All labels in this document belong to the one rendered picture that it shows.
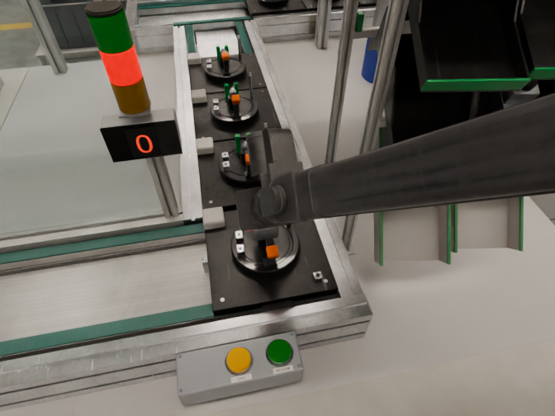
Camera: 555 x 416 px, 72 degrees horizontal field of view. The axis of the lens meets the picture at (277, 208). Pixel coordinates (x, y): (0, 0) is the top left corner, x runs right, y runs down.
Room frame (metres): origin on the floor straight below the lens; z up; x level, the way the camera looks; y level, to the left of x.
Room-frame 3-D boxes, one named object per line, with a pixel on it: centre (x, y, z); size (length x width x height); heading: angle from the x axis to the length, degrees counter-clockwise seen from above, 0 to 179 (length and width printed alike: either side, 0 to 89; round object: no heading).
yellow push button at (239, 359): (0.24, 0.06, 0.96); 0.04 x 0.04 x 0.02
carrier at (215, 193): (0.72, 0.08, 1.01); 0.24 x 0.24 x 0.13; 12
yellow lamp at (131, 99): (0.55, 0.23, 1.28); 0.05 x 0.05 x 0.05
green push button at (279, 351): (0.26, 0.00, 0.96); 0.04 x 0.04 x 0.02
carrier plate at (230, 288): (0.47, 0.02, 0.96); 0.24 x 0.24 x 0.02; 12
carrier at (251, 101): (0.96, 0.13, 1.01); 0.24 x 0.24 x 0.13; 12
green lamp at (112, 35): (0.55, 0.23, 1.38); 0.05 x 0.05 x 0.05
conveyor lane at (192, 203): (0.94, 0.12, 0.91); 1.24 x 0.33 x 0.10; 12
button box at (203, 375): (0.24, 0.06, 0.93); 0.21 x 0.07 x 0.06; 102
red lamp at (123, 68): (0.55, 0.23, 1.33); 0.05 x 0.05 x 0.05
